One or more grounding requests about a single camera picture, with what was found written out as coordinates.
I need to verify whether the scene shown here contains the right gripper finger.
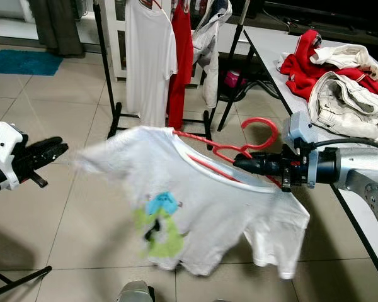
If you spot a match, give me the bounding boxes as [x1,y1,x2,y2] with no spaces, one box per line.
[239,165,285,179]
[233,154,284,168]

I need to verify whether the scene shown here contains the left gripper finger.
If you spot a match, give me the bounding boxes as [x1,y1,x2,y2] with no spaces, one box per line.
[24,136,69,159]
[24,152,62,176]

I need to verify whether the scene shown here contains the white t-shirt green blue print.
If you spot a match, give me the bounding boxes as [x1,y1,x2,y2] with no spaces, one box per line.
[74,125,311,281]

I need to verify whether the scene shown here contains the beige jacket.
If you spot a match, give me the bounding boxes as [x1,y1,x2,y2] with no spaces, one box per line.
[307,71,378,149]

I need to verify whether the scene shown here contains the small pink item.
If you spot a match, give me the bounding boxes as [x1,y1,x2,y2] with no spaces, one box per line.
[223,69,241,89]

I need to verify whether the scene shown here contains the teal floor mat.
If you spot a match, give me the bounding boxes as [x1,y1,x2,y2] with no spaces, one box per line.
[0,49,64,77]

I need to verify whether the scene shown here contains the red hoodie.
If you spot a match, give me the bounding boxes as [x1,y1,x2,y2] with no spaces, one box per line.
[277,29,378,106]

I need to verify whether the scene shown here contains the metal clothes rack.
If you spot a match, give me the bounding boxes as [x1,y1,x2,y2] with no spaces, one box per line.
[91,0,253,149]

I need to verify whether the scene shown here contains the black stand leg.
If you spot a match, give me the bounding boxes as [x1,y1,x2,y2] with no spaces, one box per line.
[0,264,54,300]

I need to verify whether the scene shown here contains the white table with clothes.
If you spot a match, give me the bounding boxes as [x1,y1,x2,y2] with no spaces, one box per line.
[241,25,378,291]

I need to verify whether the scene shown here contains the cream garment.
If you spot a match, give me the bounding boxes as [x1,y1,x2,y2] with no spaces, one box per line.
[310,44,378,87]

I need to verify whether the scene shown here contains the grey curtain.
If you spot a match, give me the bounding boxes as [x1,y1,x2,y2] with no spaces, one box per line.
[27,0,86,59]

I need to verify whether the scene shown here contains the red sleeveless garment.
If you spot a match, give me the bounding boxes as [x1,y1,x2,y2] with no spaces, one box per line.
[166,0,195,131]

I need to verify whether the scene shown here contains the plain white t-shirt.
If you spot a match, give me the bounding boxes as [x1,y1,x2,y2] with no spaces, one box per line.
[124,0,179,129]

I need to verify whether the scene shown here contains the grey robot knee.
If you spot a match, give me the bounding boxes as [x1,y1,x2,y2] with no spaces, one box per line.
[115,280,157,302]

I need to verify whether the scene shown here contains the black low bench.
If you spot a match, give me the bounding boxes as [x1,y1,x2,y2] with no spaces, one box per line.
[252,0,378,40]

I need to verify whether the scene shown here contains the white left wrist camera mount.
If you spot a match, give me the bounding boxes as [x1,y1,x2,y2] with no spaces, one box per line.
[0,121,26,193]

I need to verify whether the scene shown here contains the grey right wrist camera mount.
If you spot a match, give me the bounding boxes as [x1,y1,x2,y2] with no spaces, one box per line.
[282,111,320,189]

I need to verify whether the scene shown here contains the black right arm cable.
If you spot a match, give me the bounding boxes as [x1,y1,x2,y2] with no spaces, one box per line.
[300,137,378,155]

